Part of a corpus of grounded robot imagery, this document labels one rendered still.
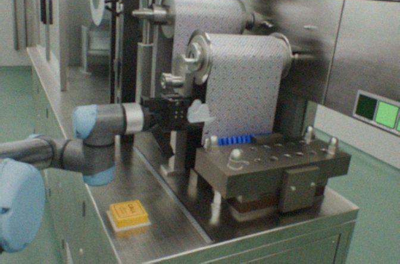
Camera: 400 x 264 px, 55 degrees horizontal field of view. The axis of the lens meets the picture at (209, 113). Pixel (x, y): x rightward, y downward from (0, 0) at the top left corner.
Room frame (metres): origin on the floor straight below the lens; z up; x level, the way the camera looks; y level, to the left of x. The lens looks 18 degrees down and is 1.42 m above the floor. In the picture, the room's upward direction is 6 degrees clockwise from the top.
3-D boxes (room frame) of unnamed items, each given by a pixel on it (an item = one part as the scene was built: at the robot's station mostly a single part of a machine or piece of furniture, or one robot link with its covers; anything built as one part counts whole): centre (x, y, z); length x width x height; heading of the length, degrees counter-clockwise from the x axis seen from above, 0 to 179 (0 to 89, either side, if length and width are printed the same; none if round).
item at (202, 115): (0.95, 0.01, 1.11); 0.09 x 0.03 x 0.06; 119
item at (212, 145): (0.90, -0.02, 1.05); 0.04 x 0.04 x 0.04
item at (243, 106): (1.03, -0.09, 1.11); 0.23 x 0.01 x 0.18; 120
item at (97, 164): (0.83, 0.27, 1.01); 0.11 x 0.08 x 0.11; 83
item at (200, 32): (1.02, 0.04, 1.25); 0.15 x 0.01 x 0.15; 30
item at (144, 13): (1.20, 0.24, 1.34); 0.06 x 0.03 x 0.03; 120
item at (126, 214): (0.76, 0.16, 0.91); 0.07 x 0.07 x 0.02; 30
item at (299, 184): (0.87, -0.25, 0.97); 0.10 x 0.03 x 0.11; 120
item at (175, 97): (0.91, 0.11, 1.12); 0.12 x 0.08 x 0.09; 120
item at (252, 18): (1.38, -0.09, 1.34); 0.07 x 0.07 x 0.07; 30
